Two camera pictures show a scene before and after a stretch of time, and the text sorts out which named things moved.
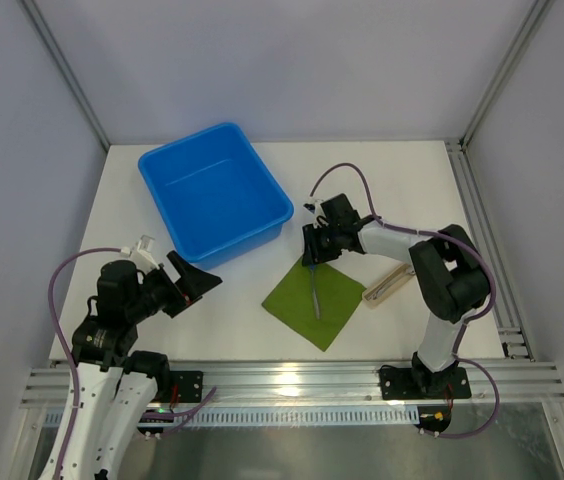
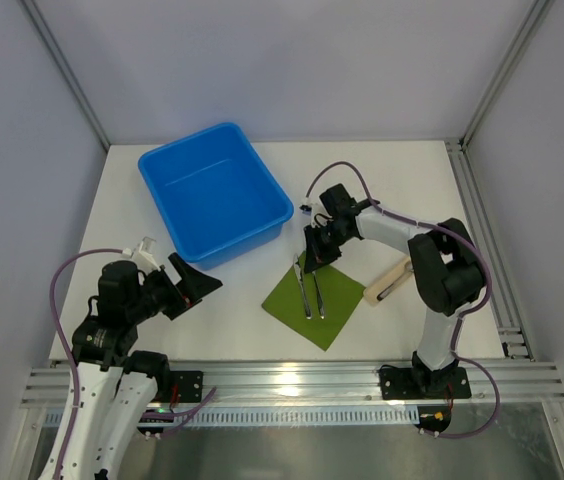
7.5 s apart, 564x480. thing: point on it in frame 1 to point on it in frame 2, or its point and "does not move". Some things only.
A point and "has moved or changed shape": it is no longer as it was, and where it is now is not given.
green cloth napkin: (292, 302) does not move
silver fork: (312, 267) has moved or changed shape
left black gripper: (175, 290) does not move
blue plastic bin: (216, 195) does not move
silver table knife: (379, 292) to (302, 284)
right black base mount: (419, 381) does not move
